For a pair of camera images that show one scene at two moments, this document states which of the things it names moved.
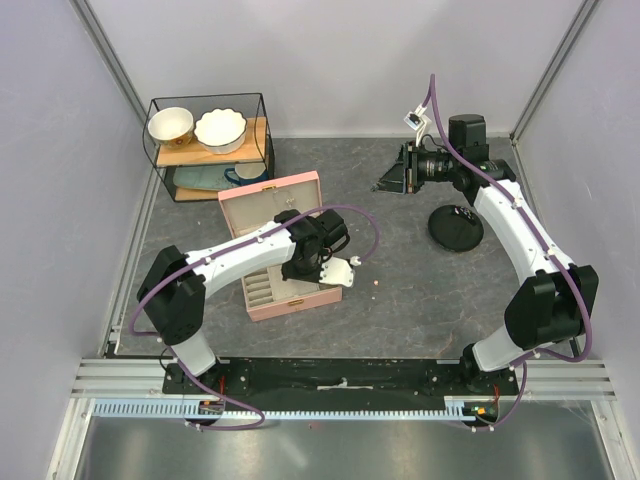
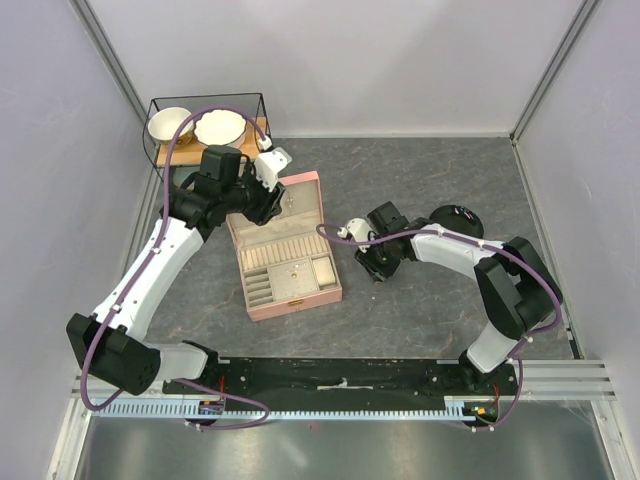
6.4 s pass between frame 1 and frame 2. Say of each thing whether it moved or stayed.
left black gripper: moved
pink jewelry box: stayed
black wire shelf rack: stayed
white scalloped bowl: stayed
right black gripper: moved
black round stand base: stayed
